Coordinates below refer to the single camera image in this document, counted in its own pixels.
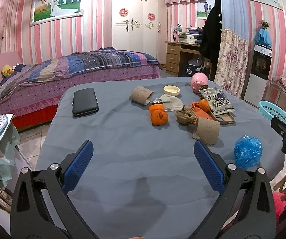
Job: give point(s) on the white wardrobe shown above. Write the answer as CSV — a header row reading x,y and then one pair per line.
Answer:
x,y
136,25

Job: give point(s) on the black box under desk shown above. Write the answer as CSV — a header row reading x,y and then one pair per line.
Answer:
x,y
189,70

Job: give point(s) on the desk lamp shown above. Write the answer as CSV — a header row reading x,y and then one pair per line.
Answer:
x,y
176,31

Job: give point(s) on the grey cloth rag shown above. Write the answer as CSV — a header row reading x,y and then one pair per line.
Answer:
x,y
171,103

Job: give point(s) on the white water dispenser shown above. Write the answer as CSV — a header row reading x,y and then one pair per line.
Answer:
x,y
259,74

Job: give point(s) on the grey table cloth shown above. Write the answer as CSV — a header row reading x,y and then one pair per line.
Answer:
x,y
142,180

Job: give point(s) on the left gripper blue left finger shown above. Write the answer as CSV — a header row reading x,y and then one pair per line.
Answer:
x,y
74,165

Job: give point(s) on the small cream bowl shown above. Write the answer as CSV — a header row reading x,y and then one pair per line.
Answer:
x,y
171,90

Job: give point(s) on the brown phone case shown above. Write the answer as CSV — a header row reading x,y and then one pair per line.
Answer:
x,y
223,119

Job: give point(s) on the blue cloth covered pot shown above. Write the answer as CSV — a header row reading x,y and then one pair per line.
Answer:
x,y
263,37

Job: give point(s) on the yellow duck plush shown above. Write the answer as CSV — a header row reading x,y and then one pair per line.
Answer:
x,y
7,70

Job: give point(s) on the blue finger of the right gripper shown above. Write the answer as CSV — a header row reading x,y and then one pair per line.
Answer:
x,y
279,127

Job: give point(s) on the striped plaid blanket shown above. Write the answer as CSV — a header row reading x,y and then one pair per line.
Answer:
x,y
72,65

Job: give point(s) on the black hanging coat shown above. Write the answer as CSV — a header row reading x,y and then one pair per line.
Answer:
x,y
211,36

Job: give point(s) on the small framed photo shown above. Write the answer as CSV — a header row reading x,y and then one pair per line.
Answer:
x,y
204,8

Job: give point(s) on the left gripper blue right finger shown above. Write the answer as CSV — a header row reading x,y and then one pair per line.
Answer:
x,y
212,165

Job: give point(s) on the pink piggy mug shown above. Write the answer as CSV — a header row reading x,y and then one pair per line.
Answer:
x,y
198,80

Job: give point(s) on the polka dot bag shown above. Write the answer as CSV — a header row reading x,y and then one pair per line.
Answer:
x,y
9,139

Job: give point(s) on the small orange mandarin piece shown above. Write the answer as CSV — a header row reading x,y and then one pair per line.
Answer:
x,y
204,105

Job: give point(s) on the bed with purple cover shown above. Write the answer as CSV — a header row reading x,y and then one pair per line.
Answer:
x,y
35,104

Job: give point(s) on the orange plastic lid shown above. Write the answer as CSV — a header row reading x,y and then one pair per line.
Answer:
x,y
155,107

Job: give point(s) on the cardboard tube roll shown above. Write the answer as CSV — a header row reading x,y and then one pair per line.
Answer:
x,y
141,95

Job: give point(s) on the light blue plastic basket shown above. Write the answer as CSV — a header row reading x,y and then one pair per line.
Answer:
x,y
269,110

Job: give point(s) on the brown paper cup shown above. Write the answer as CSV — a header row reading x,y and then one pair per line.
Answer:
x,y
206,130

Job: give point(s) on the patterned snack bag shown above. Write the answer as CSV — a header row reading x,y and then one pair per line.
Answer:
x,y
218,101

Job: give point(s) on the orange mandarin peel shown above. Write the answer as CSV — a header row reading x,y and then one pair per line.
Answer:
x,y
159,118

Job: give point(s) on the framed wedding photo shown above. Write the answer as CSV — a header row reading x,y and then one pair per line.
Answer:
x,y
43,11

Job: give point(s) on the blue plastic bag ball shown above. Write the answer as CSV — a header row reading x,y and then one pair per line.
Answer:
x,y
247,151

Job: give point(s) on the brown paper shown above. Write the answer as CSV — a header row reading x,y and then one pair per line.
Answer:
x,y
186,116

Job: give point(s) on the black phone case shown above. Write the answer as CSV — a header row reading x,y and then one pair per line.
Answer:
x,y
84,102

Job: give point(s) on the floral curtain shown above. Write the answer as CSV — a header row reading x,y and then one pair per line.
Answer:
x,y
232,63

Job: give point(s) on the wooden desk with drawers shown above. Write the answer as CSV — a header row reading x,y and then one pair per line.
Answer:
x,y
179,54

